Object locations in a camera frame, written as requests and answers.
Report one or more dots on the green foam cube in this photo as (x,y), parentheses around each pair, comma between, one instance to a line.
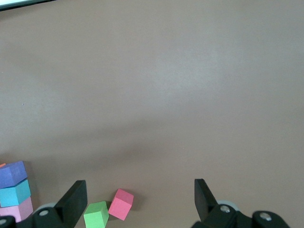
(96,215)

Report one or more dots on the purple foam cube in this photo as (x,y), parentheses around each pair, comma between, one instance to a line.
(13,174)

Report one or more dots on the blue foam cube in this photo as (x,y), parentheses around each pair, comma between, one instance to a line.
(15,193)

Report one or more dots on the red foam cube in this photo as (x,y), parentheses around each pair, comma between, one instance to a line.
(121,204)

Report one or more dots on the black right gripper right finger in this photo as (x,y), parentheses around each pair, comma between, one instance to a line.
(209,206)

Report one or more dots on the brown table cover sheet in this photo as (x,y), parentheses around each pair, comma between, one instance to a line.
(152,83)

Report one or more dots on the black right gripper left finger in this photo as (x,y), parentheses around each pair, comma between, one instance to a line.
(71,204)

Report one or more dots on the pink foam cube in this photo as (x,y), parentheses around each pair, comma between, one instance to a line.
(19,210)

